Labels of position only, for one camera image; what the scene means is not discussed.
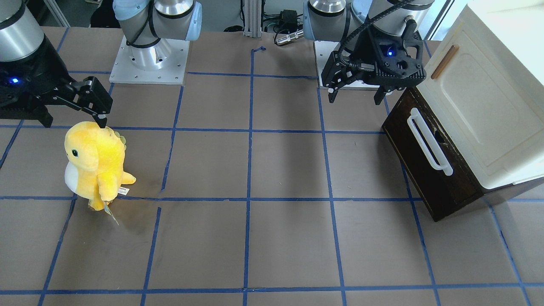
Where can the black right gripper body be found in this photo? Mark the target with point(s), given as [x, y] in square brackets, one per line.
[37, 70]

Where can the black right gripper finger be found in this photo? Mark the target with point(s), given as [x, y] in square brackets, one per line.
[91, 97]
[42, 115]

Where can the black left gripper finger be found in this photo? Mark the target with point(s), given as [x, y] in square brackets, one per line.
[381, 93]
[337, 74]

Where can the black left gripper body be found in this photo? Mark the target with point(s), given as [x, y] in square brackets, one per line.
[368, 52]

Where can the white drawer handle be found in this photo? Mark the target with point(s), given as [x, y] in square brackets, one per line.
[427, 142]

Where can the dark wooden drawer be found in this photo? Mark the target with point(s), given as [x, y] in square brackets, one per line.
[442, 195]

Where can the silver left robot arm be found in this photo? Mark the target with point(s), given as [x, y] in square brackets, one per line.
[343, 22]

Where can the silver metal connector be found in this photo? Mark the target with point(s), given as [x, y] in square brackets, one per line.
[289, 38]

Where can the yellow plush dinosaur toy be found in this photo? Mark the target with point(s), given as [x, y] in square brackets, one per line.
[95, 169]

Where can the cream white cabinet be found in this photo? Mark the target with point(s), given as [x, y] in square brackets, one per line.
[485, 85]

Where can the aluminium frame post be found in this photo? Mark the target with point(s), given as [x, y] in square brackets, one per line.
[252, 13]

